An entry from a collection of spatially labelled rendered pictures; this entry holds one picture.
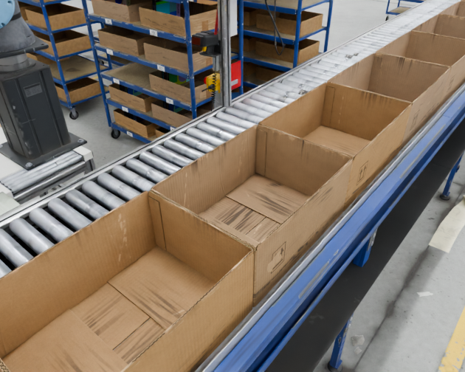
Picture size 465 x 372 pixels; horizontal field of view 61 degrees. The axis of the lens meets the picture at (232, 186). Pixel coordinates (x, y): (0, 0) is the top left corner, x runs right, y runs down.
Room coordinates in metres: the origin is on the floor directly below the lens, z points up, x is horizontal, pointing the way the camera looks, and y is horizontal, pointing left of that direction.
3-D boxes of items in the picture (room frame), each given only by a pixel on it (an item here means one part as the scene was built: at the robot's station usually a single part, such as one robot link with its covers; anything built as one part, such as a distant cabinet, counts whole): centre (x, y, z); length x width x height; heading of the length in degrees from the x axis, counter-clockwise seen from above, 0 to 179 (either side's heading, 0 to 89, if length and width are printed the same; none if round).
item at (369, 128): (1.05, -0.31, 0.96); 0.39 x 0.29 x 0.17; 140
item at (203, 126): (1.45, -0.04, 0.72); 0.52 x 0.05 x 0.05; 50
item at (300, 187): (0.75, -0.06, 0.96); 0.39 x 0.29 x 0.17; 140
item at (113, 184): (1.05, 0.29, 0.72); 0.52 x 0.05 x 0.05; 50
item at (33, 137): (1.41, 0.77, 0.91); 0.26 x 0.26 x 0.33; 51
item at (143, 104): (2.80, 0.66, 0.39); 0.40 x 0.30 x 0.10; 50
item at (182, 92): (2.48, 0.28, 0.59); 0.40 x 0.30 x 0.10; 48
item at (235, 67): (1.85, 0.00, 0.85); 0.16 x 0.01 x 0.13; 140
